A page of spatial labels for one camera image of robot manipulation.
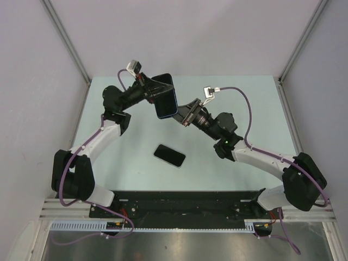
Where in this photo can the left aluminium frame post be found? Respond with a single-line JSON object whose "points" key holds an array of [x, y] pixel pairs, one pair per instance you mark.
{"points": [[64, 36]]}

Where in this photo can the aluminium rail front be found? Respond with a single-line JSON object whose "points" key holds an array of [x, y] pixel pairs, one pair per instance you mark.
{"points": [[52, 209]]}

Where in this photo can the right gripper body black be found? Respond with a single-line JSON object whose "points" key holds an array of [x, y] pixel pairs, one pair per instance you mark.
{"points": [[200, 120]]}

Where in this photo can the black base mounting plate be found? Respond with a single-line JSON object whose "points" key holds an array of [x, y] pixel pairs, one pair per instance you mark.
{"points": [[192, 206]]}

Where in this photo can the black phone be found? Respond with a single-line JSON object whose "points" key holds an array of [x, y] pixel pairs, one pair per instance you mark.
{"points": [[169, 155]]}

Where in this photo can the white slotted cable duct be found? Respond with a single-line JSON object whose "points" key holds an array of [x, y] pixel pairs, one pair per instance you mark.
{"points": [[182, 226]]}

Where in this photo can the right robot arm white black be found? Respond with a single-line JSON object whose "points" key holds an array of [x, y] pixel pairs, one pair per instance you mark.
{"points": [[302, 181]]}

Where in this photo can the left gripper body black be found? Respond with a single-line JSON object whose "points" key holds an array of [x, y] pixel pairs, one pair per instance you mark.
{"points": [[142, 87]]}

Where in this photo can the aluminium frame post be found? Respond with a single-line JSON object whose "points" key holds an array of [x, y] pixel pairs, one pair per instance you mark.
{"points": [[64, 36], [310, 27]]}

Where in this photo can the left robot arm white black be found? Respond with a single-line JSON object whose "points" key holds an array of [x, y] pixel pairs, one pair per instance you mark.
{"points": [[73, 175]]}

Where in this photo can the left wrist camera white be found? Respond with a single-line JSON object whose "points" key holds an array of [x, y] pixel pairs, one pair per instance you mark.
{"points": [[134, 68]]}

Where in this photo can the right aluminium frame post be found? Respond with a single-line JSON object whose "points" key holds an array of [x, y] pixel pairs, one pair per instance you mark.
{"points": [[310, 27]]}

